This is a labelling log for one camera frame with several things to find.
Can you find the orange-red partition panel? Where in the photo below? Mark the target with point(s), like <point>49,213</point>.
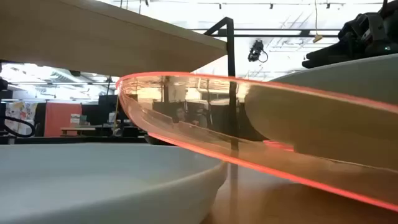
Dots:
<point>62,119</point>

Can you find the colourful printed curtain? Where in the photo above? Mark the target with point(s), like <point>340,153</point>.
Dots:
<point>18,112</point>

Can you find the low wooden bench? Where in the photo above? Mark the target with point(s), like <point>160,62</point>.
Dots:
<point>77,128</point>

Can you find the wooden shelf with black legs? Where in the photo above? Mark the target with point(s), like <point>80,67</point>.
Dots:
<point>93,37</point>

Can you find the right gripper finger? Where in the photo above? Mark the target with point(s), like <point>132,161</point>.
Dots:
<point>329,56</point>

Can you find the yellow hanging tag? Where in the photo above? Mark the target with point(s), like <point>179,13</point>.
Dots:
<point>317,38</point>

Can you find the person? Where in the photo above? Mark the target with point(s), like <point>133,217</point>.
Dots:
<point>179,114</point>

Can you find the black table frame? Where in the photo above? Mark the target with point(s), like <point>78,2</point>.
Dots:
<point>77,140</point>

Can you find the light blue plate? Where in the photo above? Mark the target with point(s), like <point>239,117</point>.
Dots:
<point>93,186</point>

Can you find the sage green plate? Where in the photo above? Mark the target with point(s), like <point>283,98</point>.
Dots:
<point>357,81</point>

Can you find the orange translucent plate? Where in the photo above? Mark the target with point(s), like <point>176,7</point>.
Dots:
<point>342,183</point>

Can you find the black hanging camera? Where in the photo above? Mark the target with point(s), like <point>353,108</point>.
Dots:
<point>255,51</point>

